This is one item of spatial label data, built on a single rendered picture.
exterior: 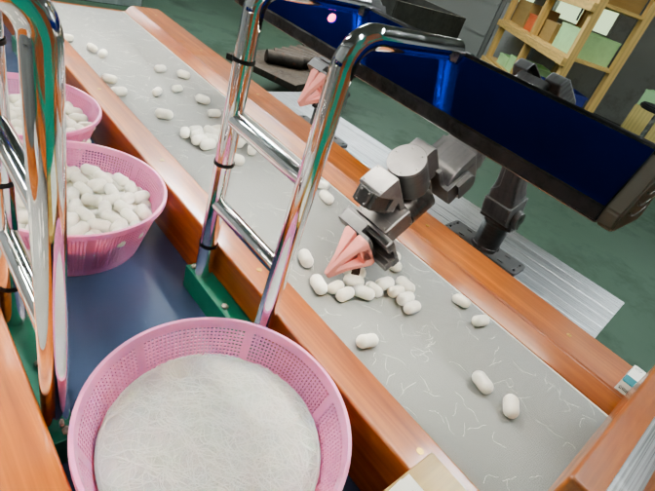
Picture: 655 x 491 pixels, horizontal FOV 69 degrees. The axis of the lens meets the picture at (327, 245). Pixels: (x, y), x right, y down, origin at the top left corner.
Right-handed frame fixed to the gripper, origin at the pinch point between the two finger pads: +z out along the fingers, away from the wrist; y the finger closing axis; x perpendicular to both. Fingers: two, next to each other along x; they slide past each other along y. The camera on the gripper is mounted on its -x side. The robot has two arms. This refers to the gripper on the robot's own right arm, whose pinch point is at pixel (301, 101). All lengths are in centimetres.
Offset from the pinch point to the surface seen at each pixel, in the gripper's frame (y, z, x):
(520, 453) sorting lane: 74, 22, -4
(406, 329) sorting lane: 53, 21, -2
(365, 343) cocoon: 53, 27, -10
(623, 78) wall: -143, -510, 464
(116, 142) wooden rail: -8.2, 35.0, -13.8
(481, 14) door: -378, -501, 446
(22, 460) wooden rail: 50, 56, -35
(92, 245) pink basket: 22, 45, -25
